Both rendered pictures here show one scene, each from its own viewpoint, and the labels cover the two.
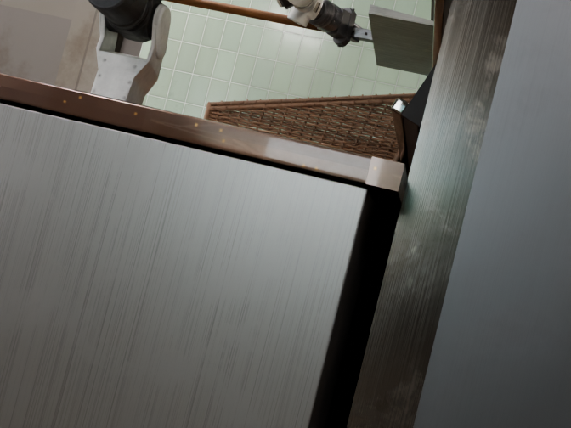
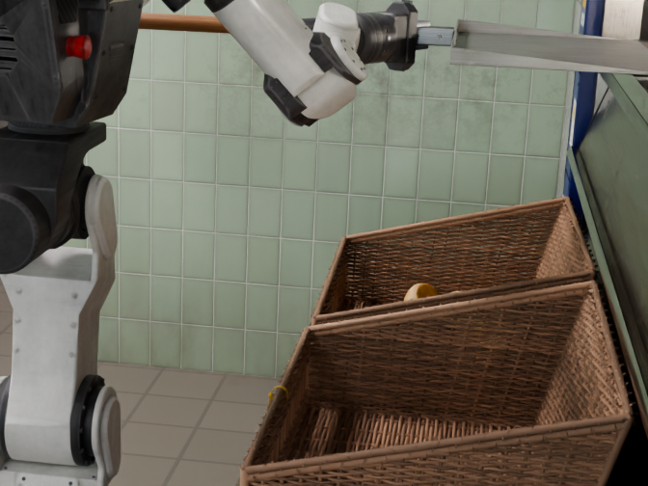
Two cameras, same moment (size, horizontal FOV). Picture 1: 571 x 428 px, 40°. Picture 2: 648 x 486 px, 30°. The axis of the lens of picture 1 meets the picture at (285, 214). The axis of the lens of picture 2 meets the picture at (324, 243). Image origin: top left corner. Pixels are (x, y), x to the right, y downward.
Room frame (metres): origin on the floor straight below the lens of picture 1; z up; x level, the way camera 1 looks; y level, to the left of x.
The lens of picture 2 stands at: (0.32, 0.22, 1.41)
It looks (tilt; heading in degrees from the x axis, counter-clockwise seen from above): 16 degrees down; 356
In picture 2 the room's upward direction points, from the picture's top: 3 degrees clockwise
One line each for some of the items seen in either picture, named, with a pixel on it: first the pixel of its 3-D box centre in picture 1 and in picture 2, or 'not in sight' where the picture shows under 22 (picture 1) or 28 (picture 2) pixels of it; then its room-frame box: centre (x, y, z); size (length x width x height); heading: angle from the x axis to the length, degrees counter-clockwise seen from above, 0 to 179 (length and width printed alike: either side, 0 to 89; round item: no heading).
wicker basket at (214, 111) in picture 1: (325, 152); (437, 411); (1.92, -0.06, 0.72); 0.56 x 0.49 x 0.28; 169
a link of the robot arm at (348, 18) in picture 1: (334, 21); (382, 37); (2.45, 0.00, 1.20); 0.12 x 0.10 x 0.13; 135
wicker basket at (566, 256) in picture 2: not in sight; (450, 288); (2.51, -0.17, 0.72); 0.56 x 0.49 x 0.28; 171
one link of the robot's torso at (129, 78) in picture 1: (117, 83); (51, 318); (2.10, 0.52, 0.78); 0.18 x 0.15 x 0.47; 80
